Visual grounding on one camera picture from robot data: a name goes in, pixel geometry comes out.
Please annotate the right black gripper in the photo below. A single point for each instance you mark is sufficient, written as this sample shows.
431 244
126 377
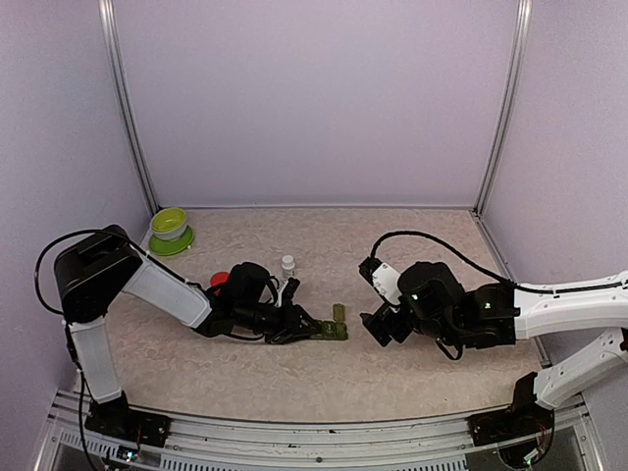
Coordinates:
382 317

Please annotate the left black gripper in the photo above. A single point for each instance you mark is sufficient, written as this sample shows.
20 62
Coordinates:
290 327

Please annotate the green weekly pill organizer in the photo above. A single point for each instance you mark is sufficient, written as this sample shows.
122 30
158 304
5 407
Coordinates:
335 329

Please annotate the small white pill bottle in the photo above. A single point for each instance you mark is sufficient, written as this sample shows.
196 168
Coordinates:
288 266

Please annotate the orange pill bottle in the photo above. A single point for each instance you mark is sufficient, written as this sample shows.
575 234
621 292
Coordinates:
217 281

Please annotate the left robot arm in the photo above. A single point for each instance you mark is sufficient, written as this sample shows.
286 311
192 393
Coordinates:
105 263

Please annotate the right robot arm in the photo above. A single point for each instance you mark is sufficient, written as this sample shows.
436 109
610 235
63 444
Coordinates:
428 300

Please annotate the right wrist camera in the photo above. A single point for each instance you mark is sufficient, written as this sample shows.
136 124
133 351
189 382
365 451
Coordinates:
382 278

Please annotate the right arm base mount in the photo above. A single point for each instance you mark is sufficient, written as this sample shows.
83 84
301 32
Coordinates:
504 425

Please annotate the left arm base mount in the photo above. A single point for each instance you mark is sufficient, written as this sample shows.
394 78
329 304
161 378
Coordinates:
129 425

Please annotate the right aluminium frame post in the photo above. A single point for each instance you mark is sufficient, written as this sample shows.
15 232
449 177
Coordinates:
515 64

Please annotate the aluminium frame post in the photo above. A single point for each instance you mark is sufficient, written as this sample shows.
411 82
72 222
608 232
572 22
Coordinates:
108 22
515 64

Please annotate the left aluminium frame post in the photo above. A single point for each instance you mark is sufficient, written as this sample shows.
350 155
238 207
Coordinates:
108 22

